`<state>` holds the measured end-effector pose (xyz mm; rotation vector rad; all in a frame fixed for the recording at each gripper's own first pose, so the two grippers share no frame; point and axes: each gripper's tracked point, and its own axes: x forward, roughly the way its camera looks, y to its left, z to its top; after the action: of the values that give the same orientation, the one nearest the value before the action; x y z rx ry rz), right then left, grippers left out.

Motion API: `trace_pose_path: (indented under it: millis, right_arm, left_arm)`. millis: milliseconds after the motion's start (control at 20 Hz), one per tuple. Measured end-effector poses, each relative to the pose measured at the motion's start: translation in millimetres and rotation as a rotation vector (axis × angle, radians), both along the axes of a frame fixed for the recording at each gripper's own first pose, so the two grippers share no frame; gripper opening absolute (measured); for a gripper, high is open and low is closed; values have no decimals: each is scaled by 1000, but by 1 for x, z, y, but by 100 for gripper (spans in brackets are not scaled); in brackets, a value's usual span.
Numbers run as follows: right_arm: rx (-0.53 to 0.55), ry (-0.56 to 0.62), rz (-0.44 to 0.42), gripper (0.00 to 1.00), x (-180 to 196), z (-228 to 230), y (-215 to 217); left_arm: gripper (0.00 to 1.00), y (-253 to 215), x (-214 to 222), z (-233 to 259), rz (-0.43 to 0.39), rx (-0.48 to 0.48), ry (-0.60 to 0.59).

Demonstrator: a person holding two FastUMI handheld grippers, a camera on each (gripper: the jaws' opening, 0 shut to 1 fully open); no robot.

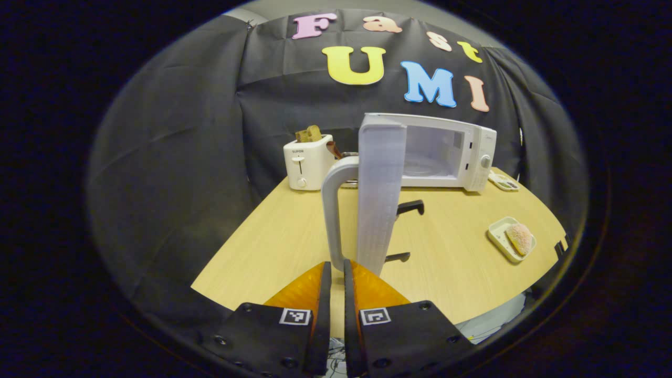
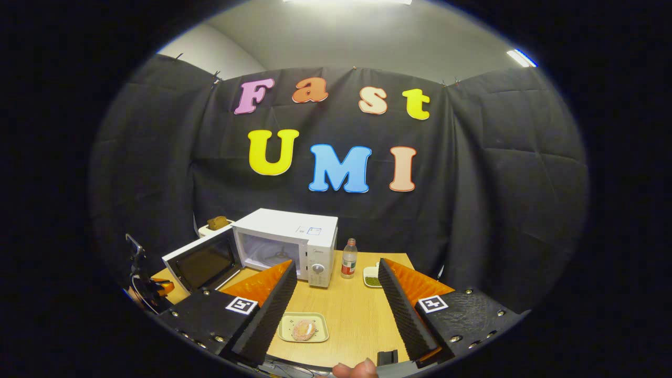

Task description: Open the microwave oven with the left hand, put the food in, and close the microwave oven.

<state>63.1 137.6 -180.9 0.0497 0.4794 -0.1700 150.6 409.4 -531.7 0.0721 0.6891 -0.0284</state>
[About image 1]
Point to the white divided spice tray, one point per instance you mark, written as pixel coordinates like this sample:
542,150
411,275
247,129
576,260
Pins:
503,182

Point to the sugared bread bun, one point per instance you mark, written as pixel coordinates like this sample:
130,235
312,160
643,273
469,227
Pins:
518,239

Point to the white microwave oven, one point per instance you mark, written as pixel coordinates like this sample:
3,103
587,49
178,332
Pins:
380,184

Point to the toast slice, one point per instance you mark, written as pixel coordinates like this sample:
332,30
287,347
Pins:
308,134

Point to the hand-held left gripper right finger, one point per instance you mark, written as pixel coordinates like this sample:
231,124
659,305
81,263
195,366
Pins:
349,315

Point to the black backdrop cloth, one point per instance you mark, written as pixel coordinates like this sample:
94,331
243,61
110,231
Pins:
168,157

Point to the glass microwave turntable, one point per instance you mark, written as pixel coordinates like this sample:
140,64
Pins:
425,169

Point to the black clamp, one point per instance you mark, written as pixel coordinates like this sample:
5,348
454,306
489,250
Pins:
410,206
398,257
560,248

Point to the small white food tray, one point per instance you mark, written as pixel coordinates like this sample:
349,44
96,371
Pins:
499,237

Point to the white toaster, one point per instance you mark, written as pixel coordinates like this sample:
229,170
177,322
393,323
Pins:
310,163

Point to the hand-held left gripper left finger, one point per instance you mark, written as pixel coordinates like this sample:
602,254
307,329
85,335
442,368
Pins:
324,315

